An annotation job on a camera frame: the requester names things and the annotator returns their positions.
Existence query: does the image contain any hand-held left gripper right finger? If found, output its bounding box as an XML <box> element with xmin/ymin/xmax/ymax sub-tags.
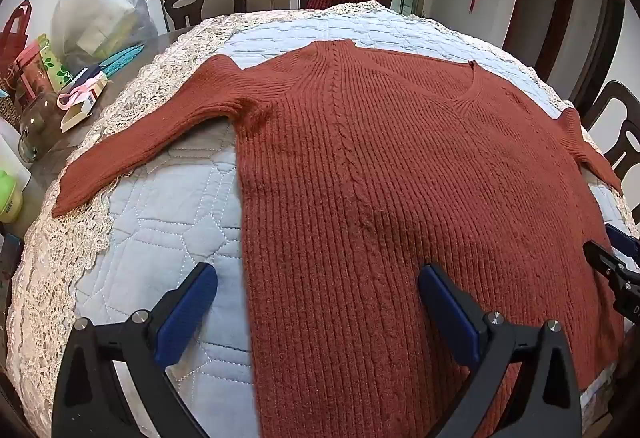
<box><xmin>418</xmin><ymin>263</ymin><xmax>583</xmax><ymax>438</ymax></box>

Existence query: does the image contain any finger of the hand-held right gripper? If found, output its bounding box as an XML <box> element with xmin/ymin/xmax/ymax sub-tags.
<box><xmin>605</xmin><ymin>224</ymin><xmax>640</xmax><ymax>269</ymax></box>
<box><xmin>584</xmin><ymin>241</ymin><xmax>640</xmax><ymax>289</ymax></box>

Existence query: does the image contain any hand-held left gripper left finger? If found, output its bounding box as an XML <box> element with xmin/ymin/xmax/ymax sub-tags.
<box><xmin>51</xmin><ymin>262</ymin><xmax>219</xmax><ymax>438</ymax></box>

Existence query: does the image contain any rust knit sweater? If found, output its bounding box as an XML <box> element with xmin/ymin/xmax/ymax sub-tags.
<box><xmin>51</xmin><ymin>39</ymin><xmax>626</xmax><ymax>438</ymax></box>

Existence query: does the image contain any brown wooden door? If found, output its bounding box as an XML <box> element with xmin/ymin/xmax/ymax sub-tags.
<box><xmin>570</xmin><ymin>0</ymin><xmax>626</xmax><ymax>108</ymax></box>
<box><xmin>502</xmin><ymin>0</ymin><xmax>578</xmax><ymax>83</ymax></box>

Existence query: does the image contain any green baby cup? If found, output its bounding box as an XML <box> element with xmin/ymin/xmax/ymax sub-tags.
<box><xmin>0</xmin><ymin>169</ymin><xmax>25</xmax><ymax>223</ymax></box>

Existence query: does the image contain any cream box with pink ribbon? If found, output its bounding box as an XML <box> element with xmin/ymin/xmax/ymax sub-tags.
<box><xmin>56</xmin><ymin>70</ymin><xmax>110</xmax><ymax>133</ymax></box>

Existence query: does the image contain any glass jar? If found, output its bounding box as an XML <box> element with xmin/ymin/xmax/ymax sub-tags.
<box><xmin>17</xmin><ymin>90</ymin><xmax>66</xmax><ymax>163</ymax></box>

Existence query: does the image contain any white plastic container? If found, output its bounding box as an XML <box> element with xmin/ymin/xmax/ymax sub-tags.
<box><xmin>0</xmin><ymin>118</ymin><xmax>32</xmax><ymax>199</ymax></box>

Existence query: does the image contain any teal lace-patterned item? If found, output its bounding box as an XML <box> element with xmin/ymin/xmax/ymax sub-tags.
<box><xmin>97</xmin><ymin>42</ymin><xmax>146</xmax><ymax>76</ymax></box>

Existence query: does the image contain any pink clear gift bag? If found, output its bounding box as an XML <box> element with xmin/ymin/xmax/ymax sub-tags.
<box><xmin>12</xmin><ymin>40</ymin><xmax>53</xmax><ymax>108</ymax></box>

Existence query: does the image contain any green leaf print packet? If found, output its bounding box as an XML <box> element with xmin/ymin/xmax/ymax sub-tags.
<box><xmin>37</xmin><ymin>34</ymin><xmax>73</xmax><ymax>86</ymax></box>

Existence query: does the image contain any red gift bag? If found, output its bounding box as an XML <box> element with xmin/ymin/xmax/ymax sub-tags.
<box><xmin>0</xmin><ymin>0</ymin><xmax>38</xmax><ymax>83</ymax></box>

